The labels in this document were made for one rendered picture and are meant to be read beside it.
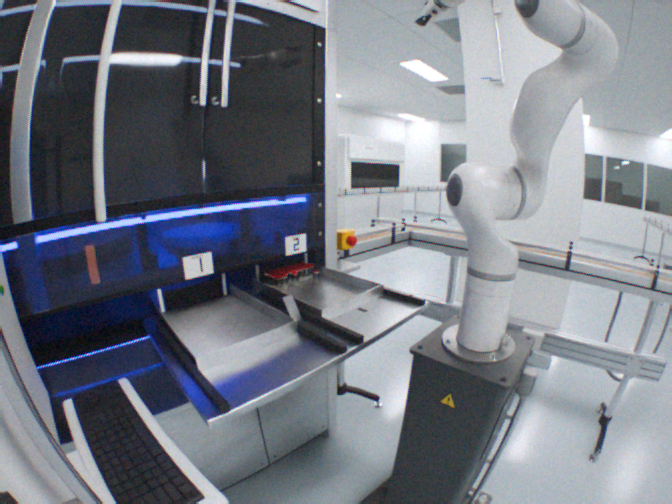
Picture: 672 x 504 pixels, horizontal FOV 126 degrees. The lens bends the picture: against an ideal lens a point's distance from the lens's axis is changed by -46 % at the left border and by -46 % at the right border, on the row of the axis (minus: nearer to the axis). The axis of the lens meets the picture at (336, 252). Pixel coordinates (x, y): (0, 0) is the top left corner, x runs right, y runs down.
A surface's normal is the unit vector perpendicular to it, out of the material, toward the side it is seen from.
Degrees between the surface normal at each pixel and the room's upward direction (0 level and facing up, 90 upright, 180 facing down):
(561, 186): 90
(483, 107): 90
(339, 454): 0
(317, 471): 0
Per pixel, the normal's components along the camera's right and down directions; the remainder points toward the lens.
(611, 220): -0.70, 0.18
